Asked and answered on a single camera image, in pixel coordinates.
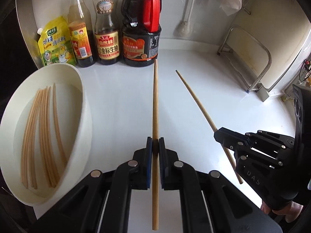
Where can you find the wooden chopstick one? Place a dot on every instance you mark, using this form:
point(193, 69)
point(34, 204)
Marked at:
point(26, 145)

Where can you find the yellow-cap vinegar bottle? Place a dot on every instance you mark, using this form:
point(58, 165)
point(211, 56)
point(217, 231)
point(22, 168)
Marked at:
point(81, 33)

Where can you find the metal cutting board rack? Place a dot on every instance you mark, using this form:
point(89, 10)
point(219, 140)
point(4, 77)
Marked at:
point(244, 73)

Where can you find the wooden chopstick four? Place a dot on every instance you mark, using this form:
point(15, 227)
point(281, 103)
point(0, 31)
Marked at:
point(42, 137)

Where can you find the wooden chopstick six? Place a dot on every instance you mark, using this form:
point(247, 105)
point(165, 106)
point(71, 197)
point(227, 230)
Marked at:
point(51, 147)

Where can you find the wooden chopstick nine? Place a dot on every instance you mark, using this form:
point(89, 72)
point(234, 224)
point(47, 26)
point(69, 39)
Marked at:
point(211, 124)

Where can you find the yellow seasoning pouch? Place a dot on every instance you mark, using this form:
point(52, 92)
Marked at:
point(54, 43)

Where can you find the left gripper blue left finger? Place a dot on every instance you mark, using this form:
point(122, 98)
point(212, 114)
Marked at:
point(147, 163)

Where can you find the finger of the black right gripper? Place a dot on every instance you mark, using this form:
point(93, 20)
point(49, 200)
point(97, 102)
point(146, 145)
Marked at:
point(230, 138)

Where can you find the wooden chopstick eight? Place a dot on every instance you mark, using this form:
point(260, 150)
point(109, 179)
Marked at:
point(155, 153)

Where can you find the wooden chopstick five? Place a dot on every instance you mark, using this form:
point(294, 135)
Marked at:
point(46, 133)

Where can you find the large red-handle soy bottle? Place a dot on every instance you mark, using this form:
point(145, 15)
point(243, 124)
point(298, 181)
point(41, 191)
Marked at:
point(140, 31)

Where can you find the person's right hand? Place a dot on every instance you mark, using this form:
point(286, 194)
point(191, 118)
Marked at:
point(291, 211)

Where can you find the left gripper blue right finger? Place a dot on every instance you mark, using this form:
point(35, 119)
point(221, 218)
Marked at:
point(164, 163)

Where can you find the wooden chopstick three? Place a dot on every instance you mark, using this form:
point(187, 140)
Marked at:
point(32, 138)

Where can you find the yellow-cap soy sauce bottle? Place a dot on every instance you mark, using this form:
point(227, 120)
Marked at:
point(106, 31)

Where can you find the white round tray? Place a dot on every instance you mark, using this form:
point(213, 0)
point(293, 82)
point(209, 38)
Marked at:
point(75, 124)

